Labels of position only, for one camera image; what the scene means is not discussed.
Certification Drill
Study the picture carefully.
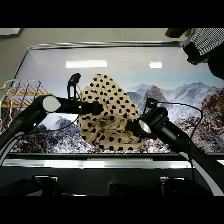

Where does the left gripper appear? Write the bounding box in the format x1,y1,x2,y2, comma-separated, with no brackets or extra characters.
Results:
80,100,105,116

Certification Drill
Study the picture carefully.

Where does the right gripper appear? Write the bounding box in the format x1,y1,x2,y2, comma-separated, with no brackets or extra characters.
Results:
125,118,150,139

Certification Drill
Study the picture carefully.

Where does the cream black-spotted garment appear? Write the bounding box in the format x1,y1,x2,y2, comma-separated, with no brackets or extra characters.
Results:
77,73,148,152

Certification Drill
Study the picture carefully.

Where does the brown clothes hanger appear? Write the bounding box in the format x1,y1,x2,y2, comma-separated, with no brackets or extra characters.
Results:
4,80,52,98
0,98,36,109

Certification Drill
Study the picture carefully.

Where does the white clothes hanger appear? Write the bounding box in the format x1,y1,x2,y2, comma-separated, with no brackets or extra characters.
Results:
0,79,18,101

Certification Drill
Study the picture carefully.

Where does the brown garment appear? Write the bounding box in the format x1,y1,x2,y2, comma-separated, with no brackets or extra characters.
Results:
164,27,194,39

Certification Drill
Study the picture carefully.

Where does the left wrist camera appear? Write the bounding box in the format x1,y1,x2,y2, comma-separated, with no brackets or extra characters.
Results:
66,72,82,101

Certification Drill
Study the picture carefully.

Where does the black cable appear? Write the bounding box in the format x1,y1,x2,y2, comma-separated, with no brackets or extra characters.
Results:
156,100,204,183
29,114,82,134

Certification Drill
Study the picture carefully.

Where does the silver frame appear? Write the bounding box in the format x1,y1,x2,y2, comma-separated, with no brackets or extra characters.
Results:
0,40,224,197

